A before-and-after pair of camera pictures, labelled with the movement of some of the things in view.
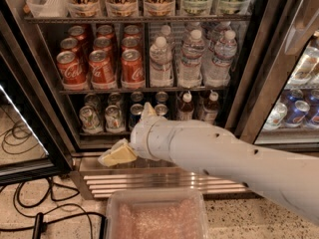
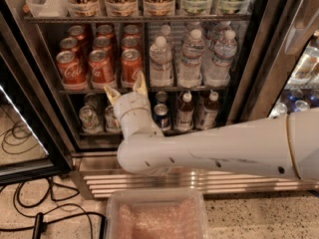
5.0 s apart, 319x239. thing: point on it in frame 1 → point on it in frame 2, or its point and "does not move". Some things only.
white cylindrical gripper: (141, 138) → (134, 102)
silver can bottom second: (113, 119) does not move
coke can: (132, 69) does not move
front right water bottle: (217, 72) does not move
